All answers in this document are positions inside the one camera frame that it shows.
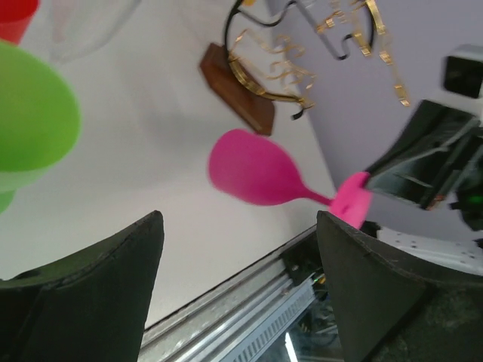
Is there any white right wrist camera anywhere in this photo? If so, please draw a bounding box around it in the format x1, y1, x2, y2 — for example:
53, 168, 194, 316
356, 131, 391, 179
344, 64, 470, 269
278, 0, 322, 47
441, 44, 482, 116

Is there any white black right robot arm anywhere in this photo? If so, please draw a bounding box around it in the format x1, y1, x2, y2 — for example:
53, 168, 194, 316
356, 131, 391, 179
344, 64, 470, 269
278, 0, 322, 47
365, 100, 482, 275

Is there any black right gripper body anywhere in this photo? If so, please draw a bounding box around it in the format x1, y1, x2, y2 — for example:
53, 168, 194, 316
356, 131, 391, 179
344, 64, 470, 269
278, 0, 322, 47
418, 117, 482, 210

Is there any gold wire glass rack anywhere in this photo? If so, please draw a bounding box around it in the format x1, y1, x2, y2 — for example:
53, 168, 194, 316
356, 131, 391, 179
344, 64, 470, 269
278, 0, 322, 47
226, 0, 412, 110

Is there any red wine glass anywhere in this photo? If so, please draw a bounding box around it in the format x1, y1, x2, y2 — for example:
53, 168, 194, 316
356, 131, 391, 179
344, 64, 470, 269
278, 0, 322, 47
0, 0, 40, 45

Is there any aluminium mounting rail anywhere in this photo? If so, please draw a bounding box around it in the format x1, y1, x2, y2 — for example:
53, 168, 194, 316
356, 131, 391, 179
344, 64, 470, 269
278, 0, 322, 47
141, 225, 340, 362

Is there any black metal rack ring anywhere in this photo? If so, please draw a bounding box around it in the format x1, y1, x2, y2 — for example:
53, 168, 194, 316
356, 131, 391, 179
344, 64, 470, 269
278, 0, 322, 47
222, 0, 378, 121

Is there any clear wine glass front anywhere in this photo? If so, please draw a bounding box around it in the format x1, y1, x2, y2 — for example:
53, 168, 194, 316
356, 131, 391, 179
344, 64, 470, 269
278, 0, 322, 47
49, 0, 140, 65

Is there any brown wooden rack base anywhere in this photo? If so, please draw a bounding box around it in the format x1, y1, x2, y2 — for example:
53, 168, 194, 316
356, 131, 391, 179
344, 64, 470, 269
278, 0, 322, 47
199, 42, 275, 137

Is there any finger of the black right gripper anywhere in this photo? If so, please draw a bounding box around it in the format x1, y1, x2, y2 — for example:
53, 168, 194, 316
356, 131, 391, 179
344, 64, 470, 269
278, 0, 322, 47
367, 100, 478, 176
366, 165, 460, 210

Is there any green wine glass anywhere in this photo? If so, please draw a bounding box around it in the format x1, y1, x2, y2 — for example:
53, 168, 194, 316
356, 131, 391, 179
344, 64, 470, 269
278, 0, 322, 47
1, 41, 82, 210

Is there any blue slotted cable duct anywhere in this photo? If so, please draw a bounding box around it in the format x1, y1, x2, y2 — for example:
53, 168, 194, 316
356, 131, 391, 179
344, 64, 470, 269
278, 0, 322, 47
220, 278, 315, 361

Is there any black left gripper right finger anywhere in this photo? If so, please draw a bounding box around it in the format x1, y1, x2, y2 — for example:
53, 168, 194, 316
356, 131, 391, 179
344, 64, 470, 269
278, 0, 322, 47
317, 211, 482, 361

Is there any pink wine glass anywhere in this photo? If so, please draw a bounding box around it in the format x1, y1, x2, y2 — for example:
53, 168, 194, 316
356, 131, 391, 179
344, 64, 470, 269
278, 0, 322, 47
208, 129, 372, 229

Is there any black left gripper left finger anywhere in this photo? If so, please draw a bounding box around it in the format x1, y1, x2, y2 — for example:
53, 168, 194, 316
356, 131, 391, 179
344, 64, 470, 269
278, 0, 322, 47
1, 211, 164, 361

